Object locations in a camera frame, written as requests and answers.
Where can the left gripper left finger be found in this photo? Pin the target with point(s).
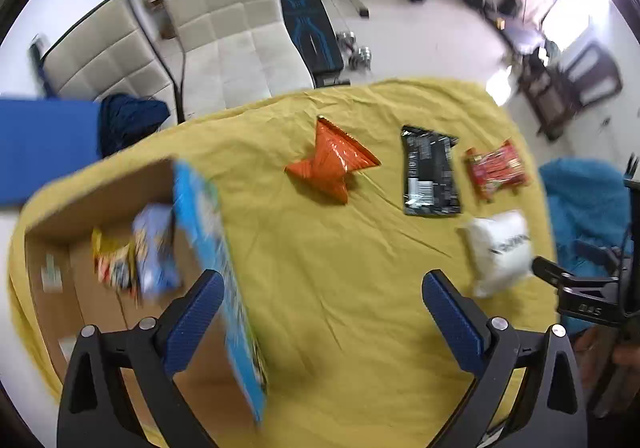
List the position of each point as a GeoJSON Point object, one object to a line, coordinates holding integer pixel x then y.
{"type": "Point", "coordinates": [95, 407]}

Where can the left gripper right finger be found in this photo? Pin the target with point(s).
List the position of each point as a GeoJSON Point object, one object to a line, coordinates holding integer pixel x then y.
{"type": "Point", "coordinates": [549, 409]}

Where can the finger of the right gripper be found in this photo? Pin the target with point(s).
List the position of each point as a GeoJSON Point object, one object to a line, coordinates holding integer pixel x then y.
{"type": "Point", "coordinates": [554, 275]}

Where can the white soft pouch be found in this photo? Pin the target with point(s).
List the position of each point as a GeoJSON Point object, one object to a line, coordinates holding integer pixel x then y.
{"type": "Point", "coordinates": [500, 249]}

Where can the red snack bag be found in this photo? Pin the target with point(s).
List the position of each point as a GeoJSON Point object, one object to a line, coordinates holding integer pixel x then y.
{"type": "Point", "coordinates": [492, 171]}

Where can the light blue tissue pack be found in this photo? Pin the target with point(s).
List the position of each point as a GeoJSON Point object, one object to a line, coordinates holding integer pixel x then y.
{"type": "Point", "coordinates": [154, 234]}

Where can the yellow snack bag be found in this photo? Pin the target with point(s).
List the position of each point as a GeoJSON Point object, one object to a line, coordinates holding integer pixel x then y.
{"type": "Point", "coordinates": [114, 263]}

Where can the black snack bag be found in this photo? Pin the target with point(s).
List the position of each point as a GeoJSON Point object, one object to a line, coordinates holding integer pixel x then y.
{"type": "Point", "coordinates": [430, 189]}

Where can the orange snack bag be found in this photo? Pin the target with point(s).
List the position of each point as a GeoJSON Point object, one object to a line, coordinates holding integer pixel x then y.
{"type": "Point", "coordinates": [336, 156]}

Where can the person's right hand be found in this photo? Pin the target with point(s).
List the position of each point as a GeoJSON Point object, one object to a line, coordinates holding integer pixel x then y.
{"type": "Point", "coordinates": [608, 365]}

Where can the teal blanket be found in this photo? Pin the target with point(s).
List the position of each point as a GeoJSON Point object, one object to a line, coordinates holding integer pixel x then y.
{"type": "Point", "coordinates": [585, 212]}

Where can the cardboard box blue print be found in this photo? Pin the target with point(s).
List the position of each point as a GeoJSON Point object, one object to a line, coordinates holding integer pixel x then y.
{"type": "Point", "coordinates": [224, 382]}

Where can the dark wooden chair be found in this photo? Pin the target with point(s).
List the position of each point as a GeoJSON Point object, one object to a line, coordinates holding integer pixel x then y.
{"type": "Point", "coordinates": [557, 93]}

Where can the yellow tablecloth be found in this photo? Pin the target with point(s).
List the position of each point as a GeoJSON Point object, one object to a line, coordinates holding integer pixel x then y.
{"type": "Point", "coordinates": [333, 291]}

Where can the blue mat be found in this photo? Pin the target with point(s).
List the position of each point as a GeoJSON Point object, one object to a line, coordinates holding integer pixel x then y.
{"type": "Point", "coordinates": [43, 140]}

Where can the chrome dumbbell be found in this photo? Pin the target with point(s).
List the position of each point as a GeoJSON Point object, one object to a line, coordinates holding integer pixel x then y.
{"type": "Point", "coordinates": [358, 57]}

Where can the dark blue cloth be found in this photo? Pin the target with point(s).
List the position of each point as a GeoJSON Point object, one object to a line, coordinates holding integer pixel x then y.
{"type": "Point", "coordinates": [124, 120]}

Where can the black blue weight bench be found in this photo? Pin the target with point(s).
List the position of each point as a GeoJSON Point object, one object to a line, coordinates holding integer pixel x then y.
{"type": "Point", "coordinates": [311, 31]}

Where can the white padded chair far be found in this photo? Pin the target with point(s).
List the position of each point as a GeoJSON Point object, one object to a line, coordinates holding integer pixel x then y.
{"type": "Point", "coordinates": [108, 52]}

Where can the white padded chair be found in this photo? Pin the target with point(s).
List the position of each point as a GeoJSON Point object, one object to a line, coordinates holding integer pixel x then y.
{"type": "Point", "coordinates": [108, 52]}
{"type": "Point", "coordinates": [234, 52]}

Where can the white padded chair near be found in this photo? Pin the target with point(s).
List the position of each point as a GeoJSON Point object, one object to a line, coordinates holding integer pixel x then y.
{"type": "Point", "coordinates": [234, 52]}

